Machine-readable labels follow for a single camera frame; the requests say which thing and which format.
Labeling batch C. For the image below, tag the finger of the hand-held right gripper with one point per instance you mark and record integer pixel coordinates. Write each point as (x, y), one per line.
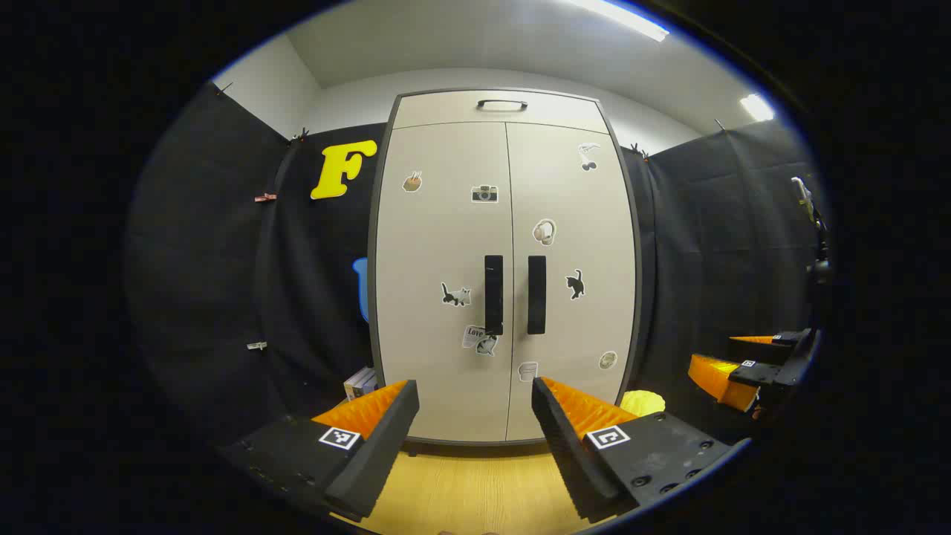
(743, 379)
(787, 340)

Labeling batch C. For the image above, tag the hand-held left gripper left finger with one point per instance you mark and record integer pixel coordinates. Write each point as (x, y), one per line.
(379, 446)

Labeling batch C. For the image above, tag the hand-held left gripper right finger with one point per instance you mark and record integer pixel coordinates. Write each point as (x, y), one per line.
(568, 453)

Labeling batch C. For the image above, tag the grey double-door shoe cabinet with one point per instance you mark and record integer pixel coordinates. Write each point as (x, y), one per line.
(505, 431)

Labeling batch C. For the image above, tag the grey cabinet door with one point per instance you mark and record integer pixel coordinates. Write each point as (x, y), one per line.
(431, 297)
(587, 334)

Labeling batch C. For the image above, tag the grey cabinet top flap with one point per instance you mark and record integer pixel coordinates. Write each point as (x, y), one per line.
(446, 110)

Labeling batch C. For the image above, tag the beige spine book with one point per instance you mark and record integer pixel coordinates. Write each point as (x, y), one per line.
(349, 388)

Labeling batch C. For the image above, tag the dark spine book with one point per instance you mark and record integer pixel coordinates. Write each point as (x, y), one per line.
(359, 383)

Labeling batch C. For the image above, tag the yellow ribbed object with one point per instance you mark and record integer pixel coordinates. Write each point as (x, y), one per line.
(645, 402)

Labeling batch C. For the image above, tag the short ceiling light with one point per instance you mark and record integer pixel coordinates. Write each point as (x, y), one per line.
(756, 107)

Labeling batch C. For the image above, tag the black clip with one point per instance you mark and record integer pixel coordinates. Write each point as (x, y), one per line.
(639, 151)
(301, 136)

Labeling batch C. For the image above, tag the black backdrop cloth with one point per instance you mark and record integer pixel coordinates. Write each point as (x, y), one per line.
(208, 260)

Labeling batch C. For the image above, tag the long ceiling light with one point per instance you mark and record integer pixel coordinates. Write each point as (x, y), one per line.
(624, 18)

